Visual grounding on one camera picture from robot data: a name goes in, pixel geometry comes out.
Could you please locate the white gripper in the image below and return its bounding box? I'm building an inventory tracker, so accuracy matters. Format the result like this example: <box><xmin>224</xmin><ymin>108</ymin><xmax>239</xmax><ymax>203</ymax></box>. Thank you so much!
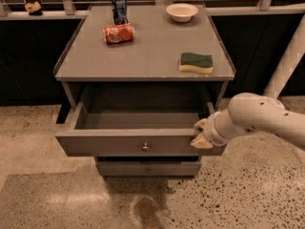
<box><xmin>191</xmin><ymin>110</ymin><xmax>248</xmax><ymax>149</ymax></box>

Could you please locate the grey top drawer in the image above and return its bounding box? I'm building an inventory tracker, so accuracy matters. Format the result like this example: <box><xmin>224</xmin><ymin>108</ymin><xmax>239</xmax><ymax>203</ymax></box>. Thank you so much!
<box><xmin>56</xmin><ymin>102</ymin><xmax>225</xmax><ymax>156</ymax></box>

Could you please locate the grey drawer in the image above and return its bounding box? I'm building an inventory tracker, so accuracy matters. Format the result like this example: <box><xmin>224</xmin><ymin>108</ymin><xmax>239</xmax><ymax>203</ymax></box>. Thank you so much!
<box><xmin>95</xmin><ymin>156</ymin><xmax>201</xmax><ymax>177</ymax></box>
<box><xmin>56</xmin><ymin>102</ymin><xmax>225</xmax><ymax>156</ymax></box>

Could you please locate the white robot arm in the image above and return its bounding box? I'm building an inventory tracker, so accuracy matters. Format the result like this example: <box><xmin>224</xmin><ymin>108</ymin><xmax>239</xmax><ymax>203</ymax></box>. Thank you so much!
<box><xmin>191</xmin><ymin>93</ymin><xmax>305</xmax><ymax>150</ymax></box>

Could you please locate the grey drawer cabinet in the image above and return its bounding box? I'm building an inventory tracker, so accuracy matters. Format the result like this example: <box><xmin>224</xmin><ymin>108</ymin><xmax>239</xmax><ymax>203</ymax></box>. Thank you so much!
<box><xmin>52</xmin><ymin>3</ymin><xmax>236</xmax><ymax>178</ymax></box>

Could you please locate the grey bottom drawer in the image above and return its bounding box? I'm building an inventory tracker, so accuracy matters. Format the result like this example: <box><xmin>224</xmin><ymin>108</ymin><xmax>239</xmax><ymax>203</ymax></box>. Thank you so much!
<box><xmin>95</xmin><ymin>156</ymin><xmax>201</xmax><ymax>177</ymax></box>

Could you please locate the green yellow sponge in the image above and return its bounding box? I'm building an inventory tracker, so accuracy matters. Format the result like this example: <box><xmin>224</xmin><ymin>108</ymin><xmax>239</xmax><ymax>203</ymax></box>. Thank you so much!
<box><xmin>179</xmin><ymin>52</ymin><xmax>214</xmax><ymax>74</ymax></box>

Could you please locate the round floor drain cover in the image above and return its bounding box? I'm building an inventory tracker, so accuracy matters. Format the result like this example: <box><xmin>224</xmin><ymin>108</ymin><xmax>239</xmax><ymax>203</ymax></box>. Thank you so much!
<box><xmin>132</xmin><ymin>197</ymin><xmax>157</xmax><ymax>223</ymax></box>

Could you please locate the white bowl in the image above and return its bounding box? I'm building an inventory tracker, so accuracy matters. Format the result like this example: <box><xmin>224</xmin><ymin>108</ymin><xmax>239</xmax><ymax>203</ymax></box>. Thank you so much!
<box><xmin>166</xmin><ymin>3</ymin><xmax>198</xmax><ymax>23</ymax></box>

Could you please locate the white diagonal pole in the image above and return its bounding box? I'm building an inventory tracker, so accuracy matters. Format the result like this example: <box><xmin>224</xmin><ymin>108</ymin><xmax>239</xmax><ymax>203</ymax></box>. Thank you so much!
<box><xmin>263</xmin><ymin>15</ymin><xmax>305</xmax><ymax>98</ymax></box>

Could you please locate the orange soda can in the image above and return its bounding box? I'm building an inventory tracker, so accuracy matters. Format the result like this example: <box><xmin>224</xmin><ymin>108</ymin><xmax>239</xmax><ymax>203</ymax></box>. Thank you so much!
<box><xmin>103</xmin><ymin>23</ymin><xmax>134</xmax><ymax>44</ymax></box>

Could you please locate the blue soda can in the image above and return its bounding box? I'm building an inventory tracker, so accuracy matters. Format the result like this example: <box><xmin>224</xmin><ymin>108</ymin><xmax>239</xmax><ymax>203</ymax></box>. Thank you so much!
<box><xmin>112</xmin><ymin>0</ymin><xmax>128</xmax><ymax>25</ymax></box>

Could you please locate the small yellow black object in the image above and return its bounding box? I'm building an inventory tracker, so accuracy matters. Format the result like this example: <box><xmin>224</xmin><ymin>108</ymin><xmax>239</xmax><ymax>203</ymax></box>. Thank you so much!
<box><xmin>25</xmin><ymin>1</ymin><xmax>43</xmax><ymax>15</ymax></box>

